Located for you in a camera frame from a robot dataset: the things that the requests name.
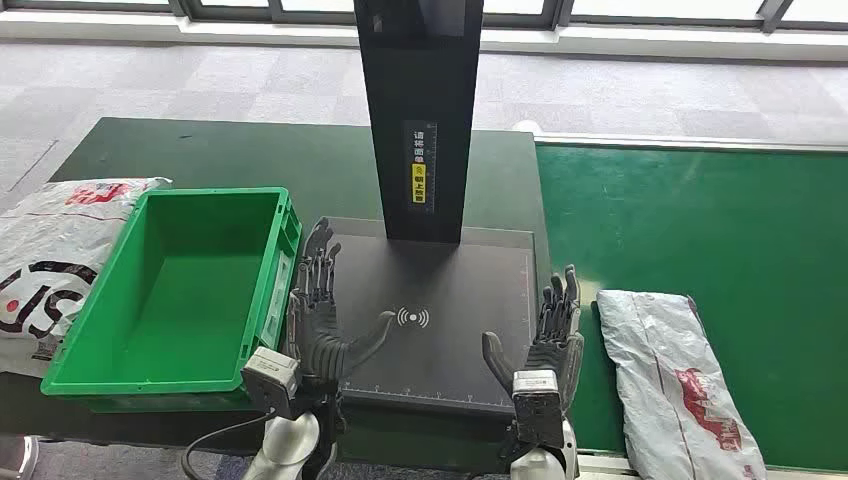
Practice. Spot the large white printed parcel bag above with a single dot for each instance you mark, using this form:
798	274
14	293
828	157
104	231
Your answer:
53	252

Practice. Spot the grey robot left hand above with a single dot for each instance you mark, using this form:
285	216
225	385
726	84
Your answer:
318	331

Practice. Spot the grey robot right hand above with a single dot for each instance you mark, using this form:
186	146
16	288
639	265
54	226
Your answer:
560	344

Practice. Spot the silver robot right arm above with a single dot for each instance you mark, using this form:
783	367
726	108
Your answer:
540	464

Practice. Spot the small white round object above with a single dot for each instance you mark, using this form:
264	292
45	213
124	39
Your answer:
526	126

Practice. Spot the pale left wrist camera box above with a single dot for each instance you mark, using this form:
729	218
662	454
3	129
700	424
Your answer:
272	378

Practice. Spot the black inbound scanner machine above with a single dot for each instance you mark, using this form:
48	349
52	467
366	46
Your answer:
437	285

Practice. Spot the green plastic crate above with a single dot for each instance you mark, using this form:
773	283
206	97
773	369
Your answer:
185	298

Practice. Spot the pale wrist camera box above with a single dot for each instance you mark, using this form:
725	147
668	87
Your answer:
538	404
272	378

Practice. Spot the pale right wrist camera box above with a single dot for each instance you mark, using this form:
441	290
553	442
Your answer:
538	404

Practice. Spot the grey parcel bag red print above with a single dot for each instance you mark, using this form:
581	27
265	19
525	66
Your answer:
662	371

